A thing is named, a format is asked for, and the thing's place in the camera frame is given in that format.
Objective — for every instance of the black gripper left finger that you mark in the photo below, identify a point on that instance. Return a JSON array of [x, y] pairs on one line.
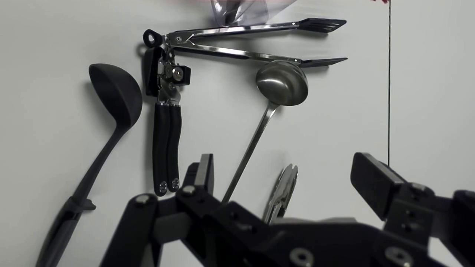
[[198, 232]]

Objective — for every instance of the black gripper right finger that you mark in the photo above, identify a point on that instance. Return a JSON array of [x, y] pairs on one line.
[[380, 188]]

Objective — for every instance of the small steel tongs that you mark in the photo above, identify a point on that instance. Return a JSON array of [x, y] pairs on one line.
[[282, 191]]

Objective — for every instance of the long steel tongs black tips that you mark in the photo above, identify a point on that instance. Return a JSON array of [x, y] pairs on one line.
[[247, 29]]

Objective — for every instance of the black can opener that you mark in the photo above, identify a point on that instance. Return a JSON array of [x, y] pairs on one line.
[[165, 143]]

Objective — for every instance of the steel ladle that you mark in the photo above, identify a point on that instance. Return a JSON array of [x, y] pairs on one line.
[[282, 84]]

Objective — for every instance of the black plastic ladle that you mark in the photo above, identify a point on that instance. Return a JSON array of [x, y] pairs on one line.
[[116, 94]]

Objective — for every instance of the clear plastic cup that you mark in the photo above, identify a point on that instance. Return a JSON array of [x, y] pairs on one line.
[[253, 10]]

